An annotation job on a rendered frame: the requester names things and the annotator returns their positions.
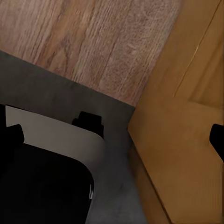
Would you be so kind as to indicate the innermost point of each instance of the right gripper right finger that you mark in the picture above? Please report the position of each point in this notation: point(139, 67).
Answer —
point(217, 139)

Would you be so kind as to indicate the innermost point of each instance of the door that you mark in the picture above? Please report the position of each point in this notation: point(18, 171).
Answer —
point(178, 174)

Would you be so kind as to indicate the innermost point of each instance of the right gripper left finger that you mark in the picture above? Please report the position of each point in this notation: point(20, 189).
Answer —
point(11, 140)

